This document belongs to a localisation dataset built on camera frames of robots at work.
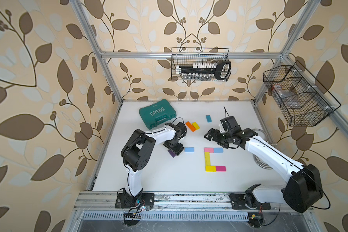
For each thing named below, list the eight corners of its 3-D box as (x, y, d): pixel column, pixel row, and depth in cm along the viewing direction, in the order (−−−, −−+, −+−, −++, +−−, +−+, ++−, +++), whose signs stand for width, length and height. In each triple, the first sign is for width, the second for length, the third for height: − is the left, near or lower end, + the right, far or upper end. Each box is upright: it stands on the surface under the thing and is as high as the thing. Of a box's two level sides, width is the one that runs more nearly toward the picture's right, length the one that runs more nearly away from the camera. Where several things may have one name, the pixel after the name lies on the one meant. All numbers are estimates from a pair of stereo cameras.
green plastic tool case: (150, 130, 103) (149, 127, 100) (139, 111, 114) (138, 108, 111) (177, 116, 111) (177, 113, 108) (164, 100, 122) (164, 97, 119)
